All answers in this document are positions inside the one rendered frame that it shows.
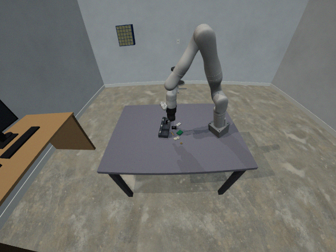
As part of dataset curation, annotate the dark grey rack of bins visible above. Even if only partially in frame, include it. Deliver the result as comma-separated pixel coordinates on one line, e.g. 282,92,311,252
158,117,170,138

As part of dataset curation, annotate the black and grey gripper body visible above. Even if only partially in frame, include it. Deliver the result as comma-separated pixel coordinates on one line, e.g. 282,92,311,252
160,100,177,121

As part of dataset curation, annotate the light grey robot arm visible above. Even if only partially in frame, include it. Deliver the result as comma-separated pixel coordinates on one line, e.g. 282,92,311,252
164,24,228,128

